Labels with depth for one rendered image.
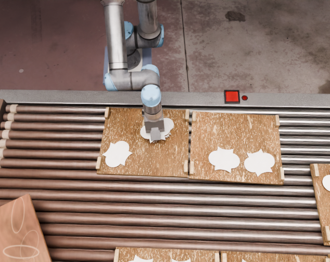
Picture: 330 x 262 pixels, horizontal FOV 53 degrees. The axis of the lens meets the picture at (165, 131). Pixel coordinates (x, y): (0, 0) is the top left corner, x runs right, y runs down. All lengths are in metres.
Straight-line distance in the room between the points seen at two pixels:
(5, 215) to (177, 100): 0.93
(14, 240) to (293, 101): 1.40
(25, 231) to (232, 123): 1.01
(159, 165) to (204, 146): 0.23
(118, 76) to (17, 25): 2.46
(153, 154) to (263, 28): 2.18
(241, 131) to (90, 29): 2.20
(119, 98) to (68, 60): 1.55
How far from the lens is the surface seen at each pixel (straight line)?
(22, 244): 1.43
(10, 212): 1.49
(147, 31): 1.67
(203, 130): 1.59
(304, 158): 1.65
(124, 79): 1.35
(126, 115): 1.65
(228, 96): 1.72
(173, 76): 2.95
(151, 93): 1.28
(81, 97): 1.79
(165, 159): 1.52
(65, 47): 3.35
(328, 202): 1.59
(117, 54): 1.36
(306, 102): 1.82
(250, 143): 1.60
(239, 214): 1.49
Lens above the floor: 2.33
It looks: 61 degrees down
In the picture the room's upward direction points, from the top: 4 degrees counter-clockwise
